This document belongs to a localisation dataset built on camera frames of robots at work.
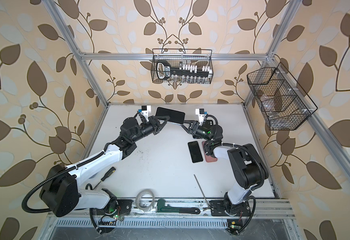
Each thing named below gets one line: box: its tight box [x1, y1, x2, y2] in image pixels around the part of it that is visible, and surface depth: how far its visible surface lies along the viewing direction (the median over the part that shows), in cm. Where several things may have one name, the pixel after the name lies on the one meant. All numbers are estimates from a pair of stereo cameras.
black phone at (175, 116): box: [155, 106, 186, 125], surface depth 75 cm
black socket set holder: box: [156, 60, 213, 80], surface depth 84 cm
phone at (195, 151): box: [187, 141, 204, 163], surface depth 97 cm
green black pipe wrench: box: [156, 198, 201, 215], surface depth 75 cm
